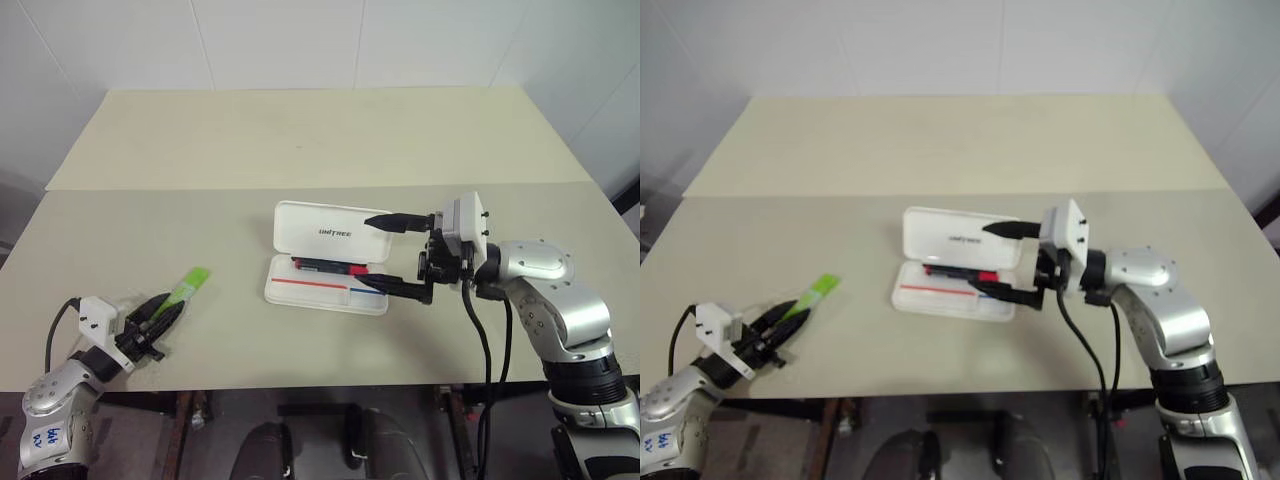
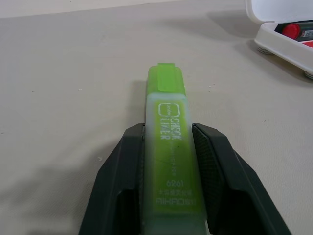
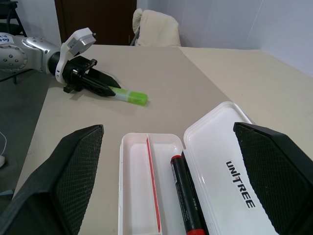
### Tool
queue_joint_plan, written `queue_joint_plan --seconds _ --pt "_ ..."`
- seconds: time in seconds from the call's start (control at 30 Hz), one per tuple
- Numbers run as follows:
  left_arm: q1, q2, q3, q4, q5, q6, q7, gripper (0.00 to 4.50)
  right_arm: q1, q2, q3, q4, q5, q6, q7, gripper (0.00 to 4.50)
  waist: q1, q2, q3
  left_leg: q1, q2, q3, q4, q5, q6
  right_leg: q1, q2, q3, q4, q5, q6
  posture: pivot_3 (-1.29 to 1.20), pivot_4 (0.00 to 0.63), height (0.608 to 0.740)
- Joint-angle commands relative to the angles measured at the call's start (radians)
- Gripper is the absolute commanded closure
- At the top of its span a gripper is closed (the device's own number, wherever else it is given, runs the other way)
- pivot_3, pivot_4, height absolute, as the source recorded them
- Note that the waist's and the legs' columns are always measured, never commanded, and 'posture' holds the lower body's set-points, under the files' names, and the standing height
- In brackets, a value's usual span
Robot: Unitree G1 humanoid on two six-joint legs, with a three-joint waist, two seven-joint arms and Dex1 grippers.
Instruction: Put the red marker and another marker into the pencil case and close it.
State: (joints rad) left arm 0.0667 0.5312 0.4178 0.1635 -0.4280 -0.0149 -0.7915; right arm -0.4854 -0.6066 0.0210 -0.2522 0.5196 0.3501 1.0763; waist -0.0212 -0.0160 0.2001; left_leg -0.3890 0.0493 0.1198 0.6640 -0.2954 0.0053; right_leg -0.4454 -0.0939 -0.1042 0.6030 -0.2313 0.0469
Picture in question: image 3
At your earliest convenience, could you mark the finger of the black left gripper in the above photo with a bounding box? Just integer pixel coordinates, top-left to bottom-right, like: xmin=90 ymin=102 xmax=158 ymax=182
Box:
xmin=82 ymin=78 xmax=117 ymax=97
xmin=85 ymin=68 xmax=122 ymax=89

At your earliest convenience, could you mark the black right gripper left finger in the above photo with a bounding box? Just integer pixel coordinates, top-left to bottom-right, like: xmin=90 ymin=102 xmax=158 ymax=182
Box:
xmin=0 ymin=124 xmax=105 ymax=235

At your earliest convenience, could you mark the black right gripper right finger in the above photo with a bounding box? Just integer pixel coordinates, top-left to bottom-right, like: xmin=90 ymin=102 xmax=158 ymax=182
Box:
xmin=233 ymin=121 xmax=313 ymax=235

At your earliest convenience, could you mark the green marker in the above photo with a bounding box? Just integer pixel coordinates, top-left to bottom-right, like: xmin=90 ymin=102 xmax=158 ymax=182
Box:
xmin=107 ymin=85 xmax=149 ymax=106

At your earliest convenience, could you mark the white hinged pencil case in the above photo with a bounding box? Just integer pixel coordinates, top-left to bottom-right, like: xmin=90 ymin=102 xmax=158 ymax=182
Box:
xmin=117 ymin=101 xmax=279 ymax=235

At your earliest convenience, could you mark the black marker with red cap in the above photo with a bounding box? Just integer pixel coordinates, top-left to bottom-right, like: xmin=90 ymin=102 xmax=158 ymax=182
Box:
xmin=170 ymin=154 xmax=208 ymax=235

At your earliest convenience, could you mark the dark brown door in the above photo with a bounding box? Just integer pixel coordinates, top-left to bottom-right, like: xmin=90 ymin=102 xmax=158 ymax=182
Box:
xmin=54 ymin=0 xmax=137 ymax=46

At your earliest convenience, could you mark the chair with cream cover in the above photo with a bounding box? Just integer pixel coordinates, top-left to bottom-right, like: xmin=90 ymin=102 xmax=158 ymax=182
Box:
xmin=132 ymin=8 xmax=182 ymax=47

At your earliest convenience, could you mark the black office chair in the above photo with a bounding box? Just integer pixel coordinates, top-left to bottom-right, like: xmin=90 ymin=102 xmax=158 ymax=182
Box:
xmin=0 ymin=0 xmax=26 ymax=37

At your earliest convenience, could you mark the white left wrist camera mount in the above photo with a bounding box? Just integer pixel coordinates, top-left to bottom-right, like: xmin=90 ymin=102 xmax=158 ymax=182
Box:
xmin=55 ymin=28 xmax=96 ymax=84

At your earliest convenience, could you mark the white cable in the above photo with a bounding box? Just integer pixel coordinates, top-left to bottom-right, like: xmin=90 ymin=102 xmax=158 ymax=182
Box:
xmin=0 ymin=132 xmax=7 ymax=169

